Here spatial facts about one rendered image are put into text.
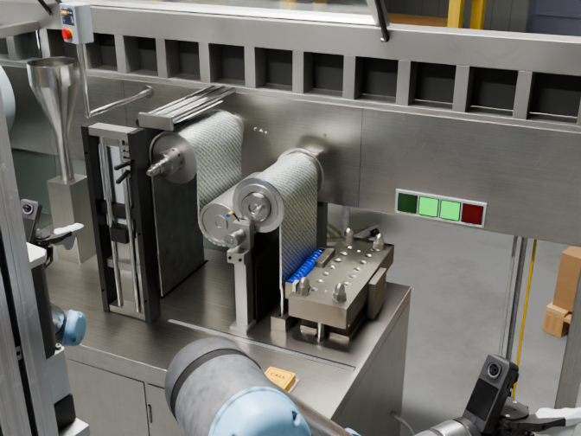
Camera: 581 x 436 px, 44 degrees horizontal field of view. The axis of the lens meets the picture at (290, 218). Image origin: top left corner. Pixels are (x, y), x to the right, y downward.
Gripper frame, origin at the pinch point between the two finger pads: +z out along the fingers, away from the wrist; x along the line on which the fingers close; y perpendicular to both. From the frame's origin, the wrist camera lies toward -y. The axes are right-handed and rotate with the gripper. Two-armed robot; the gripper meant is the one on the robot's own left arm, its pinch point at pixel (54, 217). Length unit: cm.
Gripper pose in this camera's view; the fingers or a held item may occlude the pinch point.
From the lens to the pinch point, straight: 186.2
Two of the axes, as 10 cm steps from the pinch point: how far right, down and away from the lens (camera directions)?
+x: 9.8, 1.8, -0.7
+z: 1.4, -4.0, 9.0
